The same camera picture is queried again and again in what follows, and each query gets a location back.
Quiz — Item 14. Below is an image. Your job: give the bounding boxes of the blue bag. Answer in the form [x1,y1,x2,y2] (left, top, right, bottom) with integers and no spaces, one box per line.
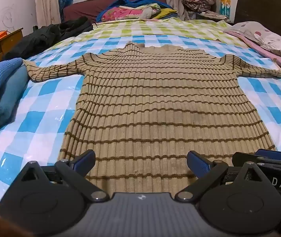
[58,0,74,20]

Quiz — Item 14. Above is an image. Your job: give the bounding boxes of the wooden cabinet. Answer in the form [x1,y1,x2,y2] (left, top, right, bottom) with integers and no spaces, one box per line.
[0,28,24,72]

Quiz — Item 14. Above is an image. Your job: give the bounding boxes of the beige striped knit sweater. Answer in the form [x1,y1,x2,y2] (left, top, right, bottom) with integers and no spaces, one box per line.
[22,42,281,195]

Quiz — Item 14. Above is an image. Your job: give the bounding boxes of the striped folded cloth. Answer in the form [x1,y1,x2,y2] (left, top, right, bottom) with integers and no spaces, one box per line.
[196,11,230,21]

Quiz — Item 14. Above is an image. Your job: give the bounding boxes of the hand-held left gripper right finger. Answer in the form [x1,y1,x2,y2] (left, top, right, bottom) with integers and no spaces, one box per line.
[175,150,269,202]

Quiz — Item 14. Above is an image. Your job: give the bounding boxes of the yellow green cloth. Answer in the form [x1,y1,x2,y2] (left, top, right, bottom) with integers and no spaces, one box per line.
[153,8,178,20]

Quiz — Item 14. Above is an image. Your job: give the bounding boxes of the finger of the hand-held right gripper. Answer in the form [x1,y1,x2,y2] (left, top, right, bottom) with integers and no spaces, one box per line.
[232,152,281,169]
[255,149,281,161]

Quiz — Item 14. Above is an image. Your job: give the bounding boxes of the blue checked bed sheet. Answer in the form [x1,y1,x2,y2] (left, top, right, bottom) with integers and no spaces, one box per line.
[0,33,281,203]

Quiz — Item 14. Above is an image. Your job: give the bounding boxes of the black jacket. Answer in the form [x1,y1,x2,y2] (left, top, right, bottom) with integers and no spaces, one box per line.
[3,17,94,61]

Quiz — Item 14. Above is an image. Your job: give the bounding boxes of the green checked bed sheet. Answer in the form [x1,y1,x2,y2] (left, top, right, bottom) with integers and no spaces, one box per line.
[54,18,250,48]

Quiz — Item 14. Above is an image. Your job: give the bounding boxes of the pink floral pillow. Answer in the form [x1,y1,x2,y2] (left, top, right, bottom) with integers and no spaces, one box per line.
[101,4,161,21]

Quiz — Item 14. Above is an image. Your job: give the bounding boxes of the teal folded cloth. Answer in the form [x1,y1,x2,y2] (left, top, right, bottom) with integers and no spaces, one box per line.
[0,65,29,139]

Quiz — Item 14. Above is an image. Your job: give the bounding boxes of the dark wooden headboard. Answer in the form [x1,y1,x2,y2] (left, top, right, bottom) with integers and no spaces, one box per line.
[234,0,281,42]

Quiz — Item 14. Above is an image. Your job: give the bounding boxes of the pile of colourful bedding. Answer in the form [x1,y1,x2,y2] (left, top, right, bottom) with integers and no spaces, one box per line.
[96,0,178,23]

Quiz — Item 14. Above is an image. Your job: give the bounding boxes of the pink blanket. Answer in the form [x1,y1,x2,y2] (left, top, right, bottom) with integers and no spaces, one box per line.
[223,30,281,72]

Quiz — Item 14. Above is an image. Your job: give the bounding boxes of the blue yellow bottle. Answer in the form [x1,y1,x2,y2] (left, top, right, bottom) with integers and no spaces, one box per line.
[220,0,230,16]

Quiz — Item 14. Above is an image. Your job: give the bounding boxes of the maroon bed headboard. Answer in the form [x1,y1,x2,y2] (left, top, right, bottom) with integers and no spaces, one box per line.
[63,0,167,23]

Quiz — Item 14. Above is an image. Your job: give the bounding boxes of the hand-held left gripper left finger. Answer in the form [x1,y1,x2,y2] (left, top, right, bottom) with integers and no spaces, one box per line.
[19,150,109,202]

